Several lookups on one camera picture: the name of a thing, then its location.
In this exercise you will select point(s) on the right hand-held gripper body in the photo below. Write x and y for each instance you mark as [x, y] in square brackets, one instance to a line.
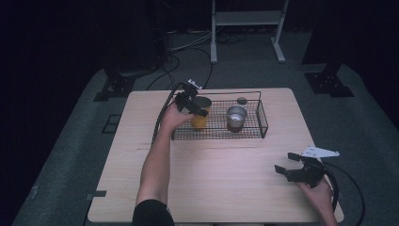
[309, 174]

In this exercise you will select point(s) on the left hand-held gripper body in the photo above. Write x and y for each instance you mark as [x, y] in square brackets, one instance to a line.
[186, 100]

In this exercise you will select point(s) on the yellow cup with dog print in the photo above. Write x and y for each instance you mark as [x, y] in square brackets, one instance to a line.
[200, 121]

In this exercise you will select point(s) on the person's left hand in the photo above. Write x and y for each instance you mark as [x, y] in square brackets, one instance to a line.
[174, 121]

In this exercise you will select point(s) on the person's right hand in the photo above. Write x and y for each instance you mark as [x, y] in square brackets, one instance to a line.
[320, 196]

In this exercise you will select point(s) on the dark cup with steel interior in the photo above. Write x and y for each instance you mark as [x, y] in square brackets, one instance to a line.
[236, 117]

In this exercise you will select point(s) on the small dark round object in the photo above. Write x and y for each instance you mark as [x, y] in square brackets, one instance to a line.
[242, 100]

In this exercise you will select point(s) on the black stand base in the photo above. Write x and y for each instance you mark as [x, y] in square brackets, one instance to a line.
[117, 88]
[329, 84]

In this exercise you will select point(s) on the black sleeve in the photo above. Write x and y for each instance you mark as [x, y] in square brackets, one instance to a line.
[152, 215]

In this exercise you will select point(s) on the grey tape strip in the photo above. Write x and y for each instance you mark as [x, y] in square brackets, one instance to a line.
[95, 195]

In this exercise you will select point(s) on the white metal table frame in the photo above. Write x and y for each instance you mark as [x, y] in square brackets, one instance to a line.
[247, 17]

